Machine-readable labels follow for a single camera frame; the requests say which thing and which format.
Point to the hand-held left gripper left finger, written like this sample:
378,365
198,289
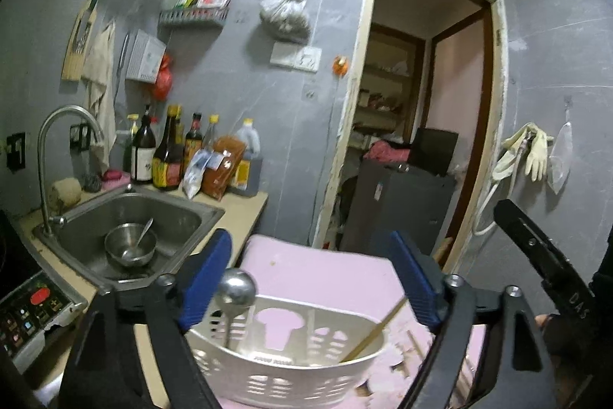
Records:
208,279

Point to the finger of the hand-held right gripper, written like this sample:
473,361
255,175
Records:
527,239

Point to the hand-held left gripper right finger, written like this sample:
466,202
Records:
414,279

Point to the metal ladle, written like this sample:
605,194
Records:
236,287

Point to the wooden chopstick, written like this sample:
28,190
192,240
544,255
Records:
373,337

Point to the white plastic utensil basket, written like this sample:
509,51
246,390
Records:
287,370

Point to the person's right hand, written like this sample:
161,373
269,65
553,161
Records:
544,321

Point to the stainless steel sink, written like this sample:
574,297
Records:
182,217

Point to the dark grey cabinet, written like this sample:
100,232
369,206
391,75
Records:
397,207

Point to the metal spoon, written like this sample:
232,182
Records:
142,234

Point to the cream rubber glove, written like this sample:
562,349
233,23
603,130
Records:
507,150
537,155

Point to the clear plastic bag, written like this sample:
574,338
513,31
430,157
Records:
560,157

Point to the steel bowl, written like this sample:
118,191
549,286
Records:
117,243

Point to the pink floral tablecloth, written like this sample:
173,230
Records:
311,265

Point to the white blue packet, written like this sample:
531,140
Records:
196,174

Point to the large jug yellow cap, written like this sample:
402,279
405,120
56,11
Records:
249,160

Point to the soy sauce bottle yellow label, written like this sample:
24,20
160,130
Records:
167,160

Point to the black box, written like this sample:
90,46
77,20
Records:
433,150

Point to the pink cloth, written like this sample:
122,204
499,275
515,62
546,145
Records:
390,151

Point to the pink soap dish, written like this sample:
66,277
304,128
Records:
115,176

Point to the dark bottle red label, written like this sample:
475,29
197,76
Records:
193,140

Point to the dark bottle white label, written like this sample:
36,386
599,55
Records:
143,150

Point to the clear bottle yellow cap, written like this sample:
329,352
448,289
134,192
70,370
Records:
211,133

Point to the dark steel scrubber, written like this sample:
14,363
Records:
92,183

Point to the green bottle yellow cap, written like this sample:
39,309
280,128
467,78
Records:
129,143

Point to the beige sponge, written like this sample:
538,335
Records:
64,193

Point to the induction cooker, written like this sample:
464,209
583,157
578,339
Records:
28,308

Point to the wooden storage shelf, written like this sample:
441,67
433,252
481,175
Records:
383,92

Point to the red plastic bag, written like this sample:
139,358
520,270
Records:
163,78

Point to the curved metal faucet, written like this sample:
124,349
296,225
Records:
48,136

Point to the hanging beige towel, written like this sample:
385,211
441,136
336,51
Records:
100,78

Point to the hanging wooden cutting board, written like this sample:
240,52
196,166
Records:
79,35

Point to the hanging grey plastic bag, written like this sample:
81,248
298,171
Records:
285,13

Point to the black wall socket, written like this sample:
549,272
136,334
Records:
79,136
17,150

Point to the wooden door frame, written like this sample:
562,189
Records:
357,78

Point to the orange wall hook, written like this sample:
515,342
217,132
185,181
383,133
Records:
341,65

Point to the white wall box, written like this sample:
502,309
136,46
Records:
143,59

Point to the white wall switch plate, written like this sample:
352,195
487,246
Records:
296,57

